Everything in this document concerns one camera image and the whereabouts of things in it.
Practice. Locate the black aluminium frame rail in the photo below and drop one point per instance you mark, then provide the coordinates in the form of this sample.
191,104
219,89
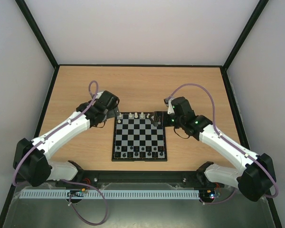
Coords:
142,177

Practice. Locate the black chess pieces row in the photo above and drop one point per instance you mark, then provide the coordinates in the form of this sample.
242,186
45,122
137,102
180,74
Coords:
139,152

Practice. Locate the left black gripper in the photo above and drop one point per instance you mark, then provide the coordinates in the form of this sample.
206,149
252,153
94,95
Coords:
114,113

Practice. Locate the black and silver chessboard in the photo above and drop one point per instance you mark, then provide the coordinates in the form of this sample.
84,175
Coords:
138,132

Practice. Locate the grey slotted cable duct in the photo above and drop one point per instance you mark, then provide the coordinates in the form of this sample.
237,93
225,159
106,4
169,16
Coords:
112,194

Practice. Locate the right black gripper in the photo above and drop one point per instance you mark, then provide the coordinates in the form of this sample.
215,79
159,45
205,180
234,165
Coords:
162,119

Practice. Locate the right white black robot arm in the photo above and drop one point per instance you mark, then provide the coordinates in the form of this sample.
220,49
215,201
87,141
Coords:
204,130

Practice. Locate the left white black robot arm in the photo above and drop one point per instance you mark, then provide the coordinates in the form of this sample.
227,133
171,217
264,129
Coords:
32,159

